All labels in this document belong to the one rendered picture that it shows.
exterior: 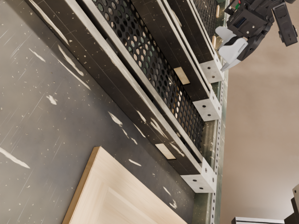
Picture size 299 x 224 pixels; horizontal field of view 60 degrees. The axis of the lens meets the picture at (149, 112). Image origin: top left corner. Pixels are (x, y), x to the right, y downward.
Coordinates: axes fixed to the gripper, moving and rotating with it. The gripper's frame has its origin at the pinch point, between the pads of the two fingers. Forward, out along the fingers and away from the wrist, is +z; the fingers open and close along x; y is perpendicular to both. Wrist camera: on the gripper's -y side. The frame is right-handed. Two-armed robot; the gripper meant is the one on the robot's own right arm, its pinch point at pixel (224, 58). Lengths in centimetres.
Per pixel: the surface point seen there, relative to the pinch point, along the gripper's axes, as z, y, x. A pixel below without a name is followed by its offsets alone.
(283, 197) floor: 84, -124, -17
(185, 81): 23.2, -4.0, -13.8
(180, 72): 20.7, -0.1, -14.2
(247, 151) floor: 92, -108, -52
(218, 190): 39, -28, 15
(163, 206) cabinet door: 27.4, 0.9, 30.2
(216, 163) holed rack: 35.2, -24.8, 7.2
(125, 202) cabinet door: 20.1, 14.1, 34.2
